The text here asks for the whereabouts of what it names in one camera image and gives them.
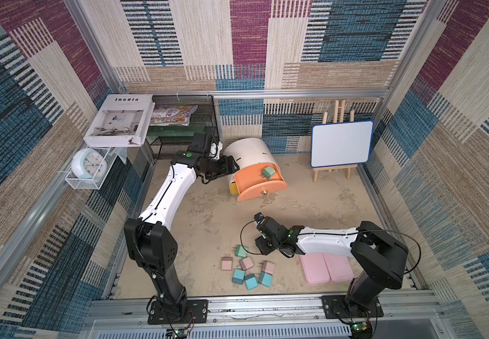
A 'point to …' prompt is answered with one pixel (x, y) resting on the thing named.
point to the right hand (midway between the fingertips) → (260, 239)
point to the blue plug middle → (251, 281)
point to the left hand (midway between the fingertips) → (231, 168)
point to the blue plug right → (265, 279)
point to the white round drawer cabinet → (249, 151)
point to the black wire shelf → (163, 142)
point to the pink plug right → (268, 267)
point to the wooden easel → (324, 121)
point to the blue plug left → (238, 276)
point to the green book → (174, 131)
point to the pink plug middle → (246, 263)
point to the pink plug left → (226, 263)
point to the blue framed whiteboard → (341, 143)
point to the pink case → (323, 268)
